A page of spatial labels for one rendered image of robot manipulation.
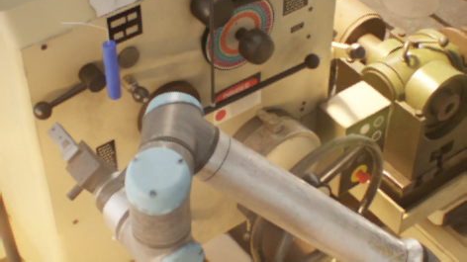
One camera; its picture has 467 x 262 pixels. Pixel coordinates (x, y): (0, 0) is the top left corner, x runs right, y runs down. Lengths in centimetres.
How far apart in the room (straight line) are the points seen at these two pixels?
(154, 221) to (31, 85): 46
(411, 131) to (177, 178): 125
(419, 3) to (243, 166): 184
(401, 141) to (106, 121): 97
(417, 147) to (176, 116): 118
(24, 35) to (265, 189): 50
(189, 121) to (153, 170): 13
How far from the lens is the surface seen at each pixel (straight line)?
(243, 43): 184
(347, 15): 262
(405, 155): 254
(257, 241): 198
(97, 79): 170
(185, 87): 188
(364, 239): 158
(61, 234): 198
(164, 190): 129
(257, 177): 147
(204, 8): 175
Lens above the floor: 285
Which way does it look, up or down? 43 degrees down
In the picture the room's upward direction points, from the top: straight up
